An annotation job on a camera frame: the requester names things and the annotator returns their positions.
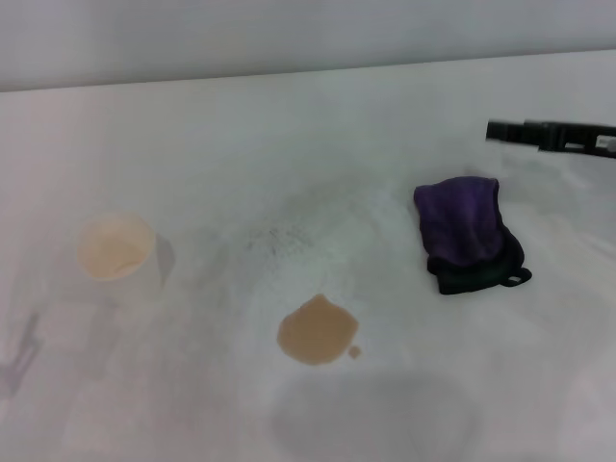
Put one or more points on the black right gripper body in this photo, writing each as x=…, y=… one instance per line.
x=577, y=137

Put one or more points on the brown liquid stain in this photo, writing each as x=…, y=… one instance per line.
x=315, y=332

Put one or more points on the small brown liquid droplet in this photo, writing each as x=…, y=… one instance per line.
x=354, y=351

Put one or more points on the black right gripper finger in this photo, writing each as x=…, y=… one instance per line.
x=510, y=131

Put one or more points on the white foam cup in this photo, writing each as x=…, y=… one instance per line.
x=120, y=260

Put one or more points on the purple and black rag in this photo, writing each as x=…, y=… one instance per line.
x=457, y=221

